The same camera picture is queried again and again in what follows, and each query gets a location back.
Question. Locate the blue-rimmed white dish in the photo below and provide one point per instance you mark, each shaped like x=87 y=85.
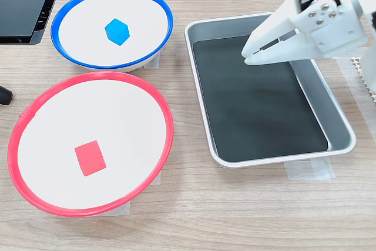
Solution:
x=88 y=42

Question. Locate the black tray liner mat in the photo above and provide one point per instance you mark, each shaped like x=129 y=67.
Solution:
x=258 y=110

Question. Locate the red-rimmed white dish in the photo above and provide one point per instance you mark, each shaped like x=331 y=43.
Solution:
x=123 y=115

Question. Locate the red cube block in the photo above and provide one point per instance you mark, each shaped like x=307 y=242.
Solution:
x=89 y=158

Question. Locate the clear tape strip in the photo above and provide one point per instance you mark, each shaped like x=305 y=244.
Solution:
x=122 y=209
x=153 y=62
x=157 y=179
x=308 y=172

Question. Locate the blue cube block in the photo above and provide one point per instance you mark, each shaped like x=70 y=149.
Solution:
x=117 y=32

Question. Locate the black flat device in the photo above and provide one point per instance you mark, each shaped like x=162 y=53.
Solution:
x=20 y=10

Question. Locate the silver metal tray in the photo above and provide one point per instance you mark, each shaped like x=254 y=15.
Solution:
x=334 y=124

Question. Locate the black rounded object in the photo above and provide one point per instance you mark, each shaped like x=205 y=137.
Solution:
x=5 y=95

